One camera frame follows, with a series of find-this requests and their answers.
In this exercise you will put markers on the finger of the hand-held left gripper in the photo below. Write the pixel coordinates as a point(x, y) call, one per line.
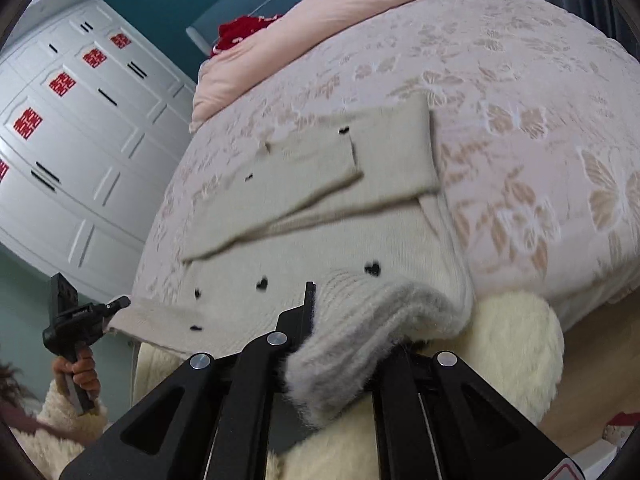
point(118, 305)

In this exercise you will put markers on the red and white cloth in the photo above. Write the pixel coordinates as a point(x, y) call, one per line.
point(620, 426)

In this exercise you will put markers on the person's fluffy cream jacket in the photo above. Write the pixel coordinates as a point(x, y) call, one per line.
point(505, 360)

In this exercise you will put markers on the pink duvet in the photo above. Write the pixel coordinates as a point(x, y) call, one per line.
point(320, 15)

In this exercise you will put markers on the person's left hand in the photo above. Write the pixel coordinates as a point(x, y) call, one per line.
point(84, 372)

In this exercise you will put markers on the red paper wardrobe sticker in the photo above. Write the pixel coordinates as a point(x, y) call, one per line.
point(2, 170)
point(62, 84)
point(28, 121)
point(120, 40)
point(93, 57)

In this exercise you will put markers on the person's left forearm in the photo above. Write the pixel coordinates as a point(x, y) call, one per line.
point(65, 422)

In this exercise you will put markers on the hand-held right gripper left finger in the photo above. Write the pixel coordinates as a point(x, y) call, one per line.
point(301, 316)

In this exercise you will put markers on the person's dark hair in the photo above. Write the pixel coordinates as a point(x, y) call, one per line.
point(20, 395)

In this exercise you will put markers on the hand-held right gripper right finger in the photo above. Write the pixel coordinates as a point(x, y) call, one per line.
point(400, 390)

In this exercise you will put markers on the beige sweater with black hearts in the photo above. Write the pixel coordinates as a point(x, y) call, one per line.
point(310, 220)

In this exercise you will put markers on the white wardrobe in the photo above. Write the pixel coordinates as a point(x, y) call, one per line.
point(85, 160)

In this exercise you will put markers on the bed with floral cover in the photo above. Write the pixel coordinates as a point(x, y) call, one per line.
point(500, 125)

